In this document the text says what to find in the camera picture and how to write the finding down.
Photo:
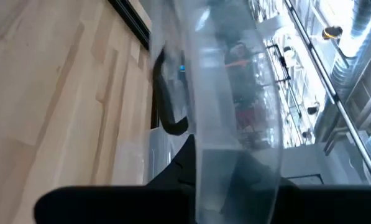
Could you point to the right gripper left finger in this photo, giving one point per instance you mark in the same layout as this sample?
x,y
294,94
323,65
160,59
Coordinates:
x,y
126,205

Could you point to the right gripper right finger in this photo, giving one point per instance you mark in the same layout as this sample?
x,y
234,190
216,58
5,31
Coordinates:
x,y
328,205

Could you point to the clear plastic storage box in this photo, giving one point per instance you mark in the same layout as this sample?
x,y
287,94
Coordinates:
x,y
213,109

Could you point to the long ceiling light bar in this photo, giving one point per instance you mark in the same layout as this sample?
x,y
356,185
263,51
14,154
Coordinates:
x,y
334,96

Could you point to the person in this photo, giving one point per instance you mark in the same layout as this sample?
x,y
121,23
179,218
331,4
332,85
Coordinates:
x,y
241,62

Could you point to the black background rig frame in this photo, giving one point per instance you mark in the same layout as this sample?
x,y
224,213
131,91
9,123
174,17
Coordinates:
x,y
281,62

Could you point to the black table frame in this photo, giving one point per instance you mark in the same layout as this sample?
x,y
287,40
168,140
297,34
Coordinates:
x,y
132,21

